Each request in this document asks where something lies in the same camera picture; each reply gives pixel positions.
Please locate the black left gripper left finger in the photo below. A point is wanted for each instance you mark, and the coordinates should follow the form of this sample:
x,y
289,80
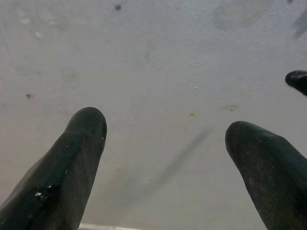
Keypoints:
x,y
60,179

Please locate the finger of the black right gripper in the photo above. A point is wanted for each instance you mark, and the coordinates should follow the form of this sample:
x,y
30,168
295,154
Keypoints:
x,y
298,80

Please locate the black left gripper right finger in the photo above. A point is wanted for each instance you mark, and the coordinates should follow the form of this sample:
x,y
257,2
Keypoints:
x,y
273,177

